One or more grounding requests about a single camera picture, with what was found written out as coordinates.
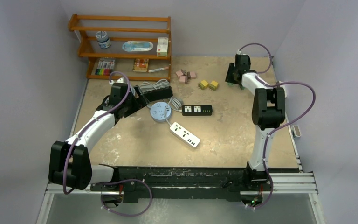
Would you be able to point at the pink plug strip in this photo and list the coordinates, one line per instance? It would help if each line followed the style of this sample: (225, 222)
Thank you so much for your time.
(191, 75)

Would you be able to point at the orange small booklet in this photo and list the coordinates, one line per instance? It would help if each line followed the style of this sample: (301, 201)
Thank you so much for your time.
(140, 65)

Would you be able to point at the blue white oval package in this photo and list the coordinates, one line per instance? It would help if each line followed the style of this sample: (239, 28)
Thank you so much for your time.
(137, 46)

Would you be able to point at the yellow plug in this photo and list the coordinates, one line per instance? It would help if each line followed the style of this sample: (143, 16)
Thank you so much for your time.
(203, 84)
(213, 85)

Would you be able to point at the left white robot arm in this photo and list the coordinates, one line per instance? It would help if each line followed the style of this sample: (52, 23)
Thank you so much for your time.
(69, 163)

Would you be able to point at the orange wooden shelf rack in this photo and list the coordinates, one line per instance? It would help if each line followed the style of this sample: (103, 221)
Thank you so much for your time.
(121, 29)

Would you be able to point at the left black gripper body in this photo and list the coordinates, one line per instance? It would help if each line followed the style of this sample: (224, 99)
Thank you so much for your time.
(132, 104)

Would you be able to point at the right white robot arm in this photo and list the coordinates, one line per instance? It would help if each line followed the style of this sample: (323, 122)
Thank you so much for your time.
(268, 113)

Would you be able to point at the white marker pen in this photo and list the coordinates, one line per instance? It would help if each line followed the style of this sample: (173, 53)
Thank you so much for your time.
(157, 70)

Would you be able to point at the black metal base rail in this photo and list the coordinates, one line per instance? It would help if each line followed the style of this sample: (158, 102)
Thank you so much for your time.
(128, 184)

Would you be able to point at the white wall bracket lower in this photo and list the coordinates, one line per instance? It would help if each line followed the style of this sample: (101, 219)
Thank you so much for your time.
(296, 132)

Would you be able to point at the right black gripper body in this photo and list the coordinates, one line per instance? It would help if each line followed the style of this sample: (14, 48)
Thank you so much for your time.
(230, 76)

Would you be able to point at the black power strip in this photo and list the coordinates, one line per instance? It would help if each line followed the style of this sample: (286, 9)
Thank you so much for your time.
(197, 110)
(158, 94)

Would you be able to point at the blue white round jar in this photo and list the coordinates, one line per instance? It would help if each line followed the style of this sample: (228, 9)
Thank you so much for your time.
(103, 39)

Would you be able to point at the round blue power socket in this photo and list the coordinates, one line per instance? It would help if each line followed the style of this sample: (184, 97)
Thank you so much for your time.
(160, 111)

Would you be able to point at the white red small box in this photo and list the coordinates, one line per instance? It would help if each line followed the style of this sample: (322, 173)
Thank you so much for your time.
(162, 46)

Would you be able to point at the white power strip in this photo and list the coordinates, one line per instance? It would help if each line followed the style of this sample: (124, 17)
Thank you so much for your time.
(183, 134)

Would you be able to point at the coloured marker pen pack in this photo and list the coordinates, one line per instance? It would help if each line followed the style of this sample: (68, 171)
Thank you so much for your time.
(105, 66)

